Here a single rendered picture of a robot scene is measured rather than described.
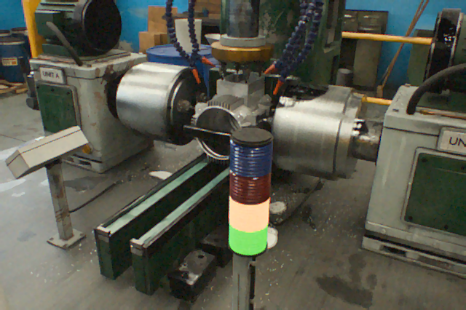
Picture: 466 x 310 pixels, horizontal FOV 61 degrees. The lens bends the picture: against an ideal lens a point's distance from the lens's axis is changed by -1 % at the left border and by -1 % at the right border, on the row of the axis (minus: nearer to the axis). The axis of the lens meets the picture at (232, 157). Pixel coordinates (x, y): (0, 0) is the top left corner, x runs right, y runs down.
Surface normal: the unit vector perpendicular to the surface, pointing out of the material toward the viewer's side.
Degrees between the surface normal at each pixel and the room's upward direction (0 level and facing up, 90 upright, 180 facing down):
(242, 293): 90
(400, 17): 90
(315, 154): 100
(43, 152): 54
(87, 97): 89
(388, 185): 89
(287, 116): 58
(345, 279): 0
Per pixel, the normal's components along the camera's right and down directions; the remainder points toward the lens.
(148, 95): -0.40, -0.11
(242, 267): -0.46, 0.36
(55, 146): 0.73, -0.37
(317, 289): 0.01, -0.91
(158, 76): -0.23, -0.58
